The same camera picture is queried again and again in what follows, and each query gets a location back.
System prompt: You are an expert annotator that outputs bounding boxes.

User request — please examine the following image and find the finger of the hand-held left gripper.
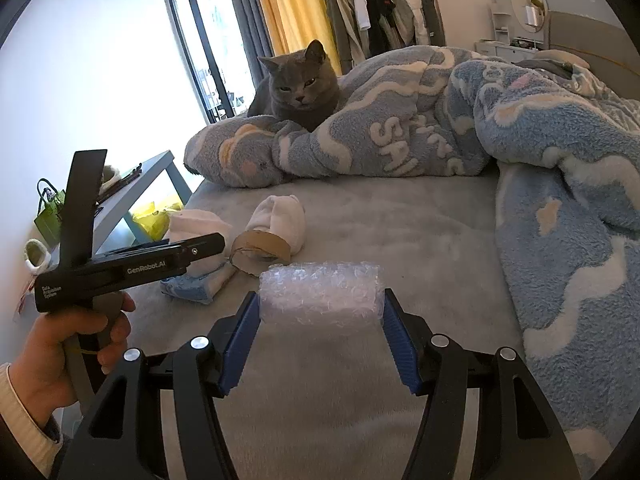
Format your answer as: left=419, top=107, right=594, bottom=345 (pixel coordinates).
left=169, top=233, right=226, bottom=267
left=59, top=149, right=109, bottom=267

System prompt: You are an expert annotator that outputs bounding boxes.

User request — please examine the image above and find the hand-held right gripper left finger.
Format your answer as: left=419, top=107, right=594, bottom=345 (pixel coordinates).
left=57, top=292, right=261, bottom=480

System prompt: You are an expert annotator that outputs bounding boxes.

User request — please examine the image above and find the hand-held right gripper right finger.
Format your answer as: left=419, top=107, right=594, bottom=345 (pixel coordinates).
left=382, top=288, right=581, bottom=480

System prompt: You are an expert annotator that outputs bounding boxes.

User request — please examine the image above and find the clear bubble wrap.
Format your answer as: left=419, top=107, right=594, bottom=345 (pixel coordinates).
left=258, top=260, right=385, bottom=333

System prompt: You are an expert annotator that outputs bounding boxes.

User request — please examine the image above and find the person's left forearm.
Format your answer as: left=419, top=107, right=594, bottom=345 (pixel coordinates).
left=0, top=362, right=64, bottom=480

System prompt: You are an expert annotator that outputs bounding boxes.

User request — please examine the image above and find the person's left hand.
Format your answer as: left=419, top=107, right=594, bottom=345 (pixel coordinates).
left=10, top=292, right=137, bottom=426

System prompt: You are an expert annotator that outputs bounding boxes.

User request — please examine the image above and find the white cloth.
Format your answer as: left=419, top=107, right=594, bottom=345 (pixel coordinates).
left=166, top=209, right=234, bottom=281

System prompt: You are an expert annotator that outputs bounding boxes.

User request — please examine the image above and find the green tote bag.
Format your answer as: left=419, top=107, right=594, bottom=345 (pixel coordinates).
left=33, top=178, right=69, bottom=246

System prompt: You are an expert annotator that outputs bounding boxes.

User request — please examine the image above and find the brown cardboard tape core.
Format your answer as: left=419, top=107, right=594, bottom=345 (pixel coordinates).
left=229, top=230, right=292, bottom=277

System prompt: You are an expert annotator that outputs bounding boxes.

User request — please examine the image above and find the yellow plastic bag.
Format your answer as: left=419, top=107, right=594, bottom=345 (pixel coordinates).
left=130, top=201, right=184, bottom=241

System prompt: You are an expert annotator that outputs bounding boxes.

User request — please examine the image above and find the light blue low table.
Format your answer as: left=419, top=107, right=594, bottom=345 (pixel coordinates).
left=92, top=150, right=194, bottom=257

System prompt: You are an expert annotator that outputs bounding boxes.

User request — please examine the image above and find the white rolled sock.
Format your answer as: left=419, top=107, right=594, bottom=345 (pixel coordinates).
left=247, top=195, right=306, bottom=262

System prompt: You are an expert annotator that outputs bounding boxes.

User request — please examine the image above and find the bed with grey fleece sheet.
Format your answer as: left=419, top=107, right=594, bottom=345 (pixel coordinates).
left=117, top=172, right=640, bottom=480

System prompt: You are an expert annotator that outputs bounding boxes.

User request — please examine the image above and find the grey cat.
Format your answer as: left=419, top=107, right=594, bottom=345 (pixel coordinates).
left=247, top=39, right=344, bottom=134

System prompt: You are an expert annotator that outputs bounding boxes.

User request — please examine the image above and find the black framed glass door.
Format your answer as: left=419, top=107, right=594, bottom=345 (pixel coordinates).
left=162, top=0, right=256, bottom=126

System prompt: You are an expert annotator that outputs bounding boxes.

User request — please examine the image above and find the blue white patterned fleece blanket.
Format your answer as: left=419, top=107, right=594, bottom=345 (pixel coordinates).
left=183, top=45, right=640, bottom=461

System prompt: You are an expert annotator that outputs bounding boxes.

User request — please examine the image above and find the grey curtain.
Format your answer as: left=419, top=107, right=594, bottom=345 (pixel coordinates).
left=227, top=0, right=274, bottom=62

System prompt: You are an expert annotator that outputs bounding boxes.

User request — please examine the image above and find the yellow curtain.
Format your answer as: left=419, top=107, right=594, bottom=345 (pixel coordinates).
left=248, top=0, right=344, bottom=77

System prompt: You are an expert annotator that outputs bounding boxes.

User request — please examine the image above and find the beige coat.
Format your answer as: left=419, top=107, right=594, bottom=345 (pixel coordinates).
left=329, top=0, right=369, bottom=64

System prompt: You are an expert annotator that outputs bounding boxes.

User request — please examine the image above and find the white t-shirt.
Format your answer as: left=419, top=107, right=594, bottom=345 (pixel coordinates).
left=351, top=0, right=372, bottom=32

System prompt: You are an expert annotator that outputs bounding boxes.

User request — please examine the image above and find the black jacket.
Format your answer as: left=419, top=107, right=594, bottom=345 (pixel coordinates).
left=345, top=0, right=401, bottom=59

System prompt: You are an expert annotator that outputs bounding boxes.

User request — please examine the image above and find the dark grey pillow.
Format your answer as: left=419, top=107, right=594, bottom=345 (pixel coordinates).
left=515, top=59, right=576, bottom=81

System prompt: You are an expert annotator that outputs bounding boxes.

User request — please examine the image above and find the white dresser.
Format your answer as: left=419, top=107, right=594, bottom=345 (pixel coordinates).
left=475, top=37, right=551, bottom=64

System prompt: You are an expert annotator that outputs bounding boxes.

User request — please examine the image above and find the white jacket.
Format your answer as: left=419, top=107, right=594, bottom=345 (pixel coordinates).
left=390, top=0, right=431, bottom=49

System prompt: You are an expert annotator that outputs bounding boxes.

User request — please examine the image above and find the grey hanging garment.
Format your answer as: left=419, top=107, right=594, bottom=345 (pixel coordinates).
left=410, top=0, right=446, bottom=49

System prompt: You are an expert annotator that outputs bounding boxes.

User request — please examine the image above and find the beige pillow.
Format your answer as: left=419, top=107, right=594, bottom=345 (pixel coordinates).
left=537, top=49, right=591, bottom=69

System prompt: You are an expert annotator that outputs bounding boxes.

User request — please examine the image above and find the white desktop shelf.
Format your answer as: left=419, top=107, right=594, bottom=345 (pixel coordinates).
left=489, top=2, right=511, bottom=46

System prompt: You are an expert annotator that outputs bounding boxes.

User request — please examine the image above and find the grey upholstered headboard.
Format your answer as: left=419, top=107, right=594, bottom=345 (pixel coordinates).
left=547, top=10, right=640, bottom=102

